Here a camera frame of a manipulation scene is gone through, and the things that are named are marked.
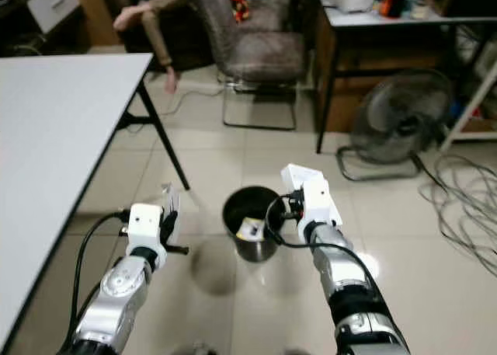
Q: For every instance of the white drawer cabinet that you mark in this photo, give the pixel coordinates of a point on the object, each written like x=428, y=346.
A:
x=53, y=5

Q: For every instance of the grey fabric cantilever chair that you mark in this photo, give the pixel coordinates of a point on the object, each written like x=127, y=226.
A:
x=264, y=56

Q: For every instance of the orange black device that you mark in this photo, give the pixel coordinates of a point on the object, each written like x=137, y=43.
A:
x=394, y=1

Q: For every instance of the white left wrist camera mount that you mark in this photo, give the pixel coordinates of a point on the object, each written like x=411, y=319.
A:
x=146, y=223

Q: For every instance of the brown cardboard carton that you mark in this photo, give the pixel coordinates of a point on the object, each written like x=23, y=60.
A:
x=95, y=12

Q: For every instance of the white metal rack frame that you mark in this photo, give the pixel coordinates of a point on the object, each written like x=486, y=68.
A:
x=470, y=106

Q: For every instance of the black round rubbish bin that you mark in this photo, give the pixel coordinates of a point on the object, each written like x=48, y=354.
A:
x=241, y=250

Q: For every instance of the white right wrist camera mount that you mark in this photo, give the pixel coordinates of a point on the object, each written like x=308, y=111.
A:
x=320, y=200

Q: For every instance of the person in khaki trousers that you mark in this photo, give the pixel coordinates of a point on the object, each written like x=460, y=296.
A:
x=153, y=36

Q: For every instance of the dark brown sofa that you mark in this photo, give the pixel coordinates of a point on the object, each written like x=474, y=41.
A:
x=178, y=48

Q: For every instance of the large brown cardboard box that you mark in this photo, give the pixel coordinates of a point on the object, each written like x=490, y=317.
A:
x=345, y=99

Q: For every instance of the red patterned cushion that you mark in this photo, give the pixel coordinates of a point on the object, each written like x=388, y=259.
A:
x=237, y=1

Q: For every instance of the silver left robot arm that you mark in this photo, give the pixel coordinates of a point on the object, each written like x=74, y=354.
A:
x=124, y=289

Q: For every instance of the yellow snack packet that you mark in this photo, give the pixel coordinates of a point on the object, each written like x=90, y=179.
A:
x=250, y=229

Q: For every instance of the white desk with black frame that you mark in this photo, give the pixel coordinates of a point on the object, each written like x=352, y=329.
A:
x=396, y=17

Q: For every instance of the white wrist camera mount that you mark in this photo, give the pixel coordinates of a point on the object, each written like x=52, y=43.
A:
x=320, y=200
x=146, y=223

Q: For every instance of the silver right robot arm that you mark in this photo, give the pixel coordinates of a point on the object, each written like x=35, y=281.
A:
x=342, y=266

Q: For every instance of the grey metal floor fan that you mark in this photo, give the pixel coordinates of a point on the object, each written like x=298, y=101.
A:
x=396, y=114

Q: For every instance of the clear plastic wrapper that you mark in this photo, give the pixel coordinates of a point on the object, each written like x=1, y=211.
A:
x=171, y=198

